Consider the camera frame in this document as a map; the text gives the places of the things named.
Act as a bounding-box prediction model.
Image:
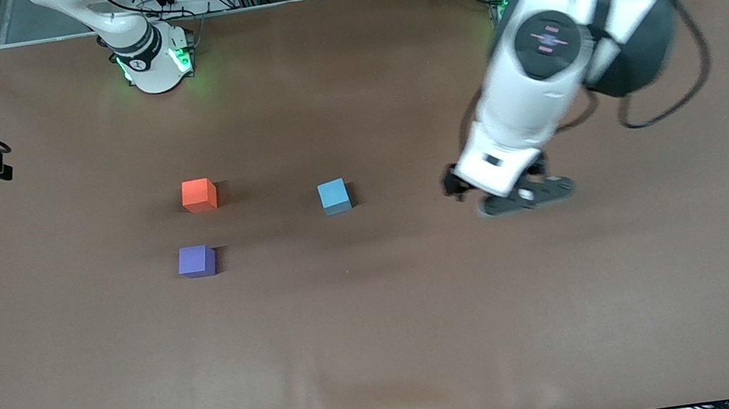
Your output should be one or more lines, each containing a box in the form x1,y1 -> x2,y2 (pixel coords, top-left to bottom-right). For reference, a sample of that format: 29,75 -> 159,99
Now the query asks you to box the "light blue foam block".
316,177 -> 353,218

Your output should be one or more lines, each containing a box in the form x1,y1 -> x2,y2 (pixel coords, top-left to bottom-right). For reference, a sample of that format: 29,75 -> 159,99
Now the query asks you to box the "orange foam block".
179,177 -> 220,215

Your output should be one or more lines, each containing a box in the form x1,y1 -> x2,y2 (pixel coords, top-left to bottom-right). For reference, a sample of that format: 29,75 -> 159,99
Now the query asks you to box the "purple foam block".
175,244 -> 220,281

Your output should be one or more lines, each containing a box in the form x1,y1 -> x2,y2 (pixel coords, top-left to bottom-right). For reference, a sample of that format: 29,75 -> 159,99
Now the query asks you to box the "brown table cover sheet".
0,0 -> 729,409

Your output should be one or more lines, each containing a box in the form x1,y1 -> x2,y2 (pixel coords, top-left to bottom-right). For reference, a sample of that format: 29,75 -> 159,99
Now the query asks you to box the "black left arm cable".
601,0 -> 721,132

